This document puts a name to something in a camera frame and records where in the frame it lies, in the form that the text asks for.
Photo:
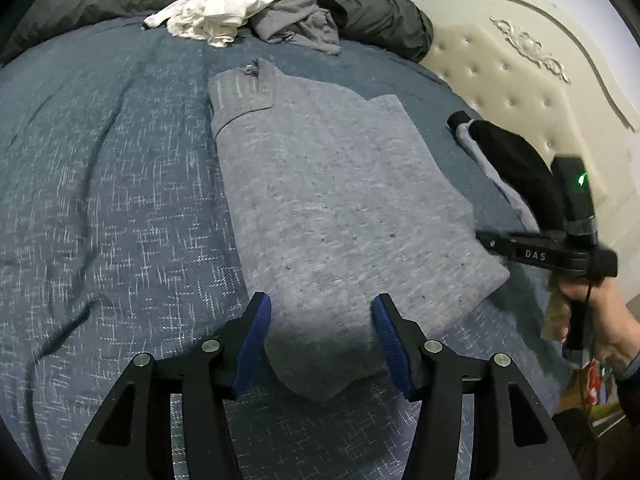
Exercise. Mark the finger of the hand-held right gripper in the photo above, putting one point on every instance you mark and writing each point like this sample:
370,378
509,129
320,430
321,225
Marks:
510,247

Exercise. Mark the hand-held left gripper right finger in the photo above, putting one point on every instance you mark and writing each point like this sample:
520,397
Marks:
392,345

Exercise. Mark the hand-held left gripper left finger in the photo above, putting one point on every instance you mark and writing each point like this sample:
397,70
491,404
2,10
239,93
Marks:
252,340

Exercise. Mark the grey knit sweater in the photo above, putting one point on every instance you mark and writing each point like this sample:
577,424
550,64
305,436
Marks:
340,200

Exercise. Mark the person's right forearm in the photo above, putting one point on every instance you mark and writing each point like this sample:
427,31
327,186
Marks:
630,385

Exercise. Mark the person's right hand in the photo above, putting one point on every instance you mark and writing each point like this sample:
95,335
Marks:
610,320

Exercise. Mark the black and grey folded garment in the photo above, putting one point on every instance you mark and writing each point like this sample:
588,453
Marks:
510,160

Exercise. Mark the cream tufted headboard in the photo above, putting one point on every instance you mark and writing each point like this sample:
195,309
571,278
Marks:
500,70

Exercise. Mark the colourful printed box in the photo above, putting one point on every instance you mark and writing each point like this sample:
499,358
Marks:
595,390

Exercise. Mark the person's black trouser leg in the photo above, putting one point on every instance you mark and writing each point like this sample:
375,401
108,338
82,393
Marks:
575,440

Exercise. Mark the blue bed sheet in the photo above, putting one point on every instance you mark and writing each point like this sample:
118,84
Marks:
100,185

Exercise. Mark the dark grey duvet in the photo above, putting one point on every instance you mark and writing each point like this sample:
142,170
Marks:
375,15

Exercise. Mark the grey crumpled garment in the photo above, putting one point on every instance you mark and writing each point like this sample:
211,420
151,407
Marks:
300,20

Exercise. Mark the white crumpled garment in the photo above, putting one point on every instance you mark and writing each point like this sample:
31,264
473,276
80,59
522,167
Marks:
215,5

